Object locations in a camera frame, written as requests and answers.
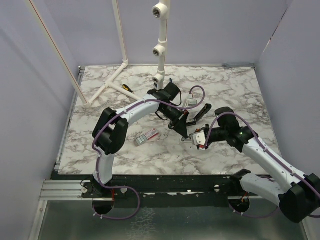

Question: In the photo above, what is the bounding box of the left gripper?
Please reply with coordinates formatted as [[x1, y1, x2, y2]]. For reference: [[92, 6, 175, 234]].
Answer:
[[160, 104, 190, 139]]

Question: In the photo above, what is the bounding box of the black stapler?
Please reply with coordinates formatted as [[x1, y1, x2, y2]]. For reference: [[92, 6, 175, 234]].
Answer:
[[168, 103, 213, 130]]

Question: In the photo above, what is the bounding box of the red white staple box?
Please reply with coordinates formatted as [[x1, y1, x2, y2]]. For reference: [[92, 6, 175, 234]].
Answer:
[[134, 128, 159, 147]]

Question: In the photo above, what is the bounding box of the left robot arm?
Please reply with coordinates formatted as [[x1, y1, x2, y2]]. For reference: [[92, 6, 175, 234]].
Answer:
[[92, 83, 189, 198]]

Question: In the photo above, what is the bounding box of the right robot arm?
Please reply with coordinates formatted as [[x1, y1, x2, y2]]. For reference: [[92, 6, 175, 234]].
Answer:
[[190, 107, 320, 223]]

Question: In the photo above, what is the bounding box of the yellow black screwdriver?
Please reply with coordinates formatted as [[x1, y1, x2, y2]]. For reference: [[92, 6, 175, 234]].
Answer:
[[122, 84, 134, 94]]

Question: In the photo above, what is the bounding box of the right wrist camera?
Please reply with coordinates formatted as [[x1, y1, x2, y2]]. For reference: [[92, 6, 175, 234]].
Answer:
[[190, 130, 208, 150]]

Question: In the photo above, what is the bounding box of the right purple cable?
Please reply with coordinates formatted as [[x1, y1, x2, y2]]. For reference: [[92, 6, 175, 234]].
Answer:
[[203, 112, 320, 218]]

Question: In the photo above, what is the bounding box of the purple cable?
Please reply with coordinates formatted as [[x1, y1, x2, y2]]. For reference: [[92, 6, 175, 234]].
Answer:
[[203, 112, 320, 218], [92, 85, 207, 221]]

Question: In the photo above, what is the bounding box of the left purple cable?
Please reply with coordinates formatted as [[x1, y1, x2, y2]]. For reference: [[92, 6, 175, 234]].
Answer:
[[92, 85, 207, 221]]

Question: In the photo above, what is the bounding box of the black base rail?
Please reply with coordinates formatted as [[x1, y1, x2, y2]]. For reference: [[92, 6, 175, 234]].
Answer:
[[51, 172, 266, 208]]

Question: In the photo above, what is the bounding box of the white pvc pipe frame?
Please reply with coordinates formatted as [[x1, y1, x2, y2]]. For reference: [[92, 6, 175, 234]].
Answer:
[[25, 0, 171, 107]]

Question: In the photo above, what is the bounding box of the aluminium frame rail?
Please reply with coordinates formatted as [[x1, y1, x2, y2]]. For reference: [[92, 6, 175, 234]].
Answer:
[[27, 66, 85, 240]]

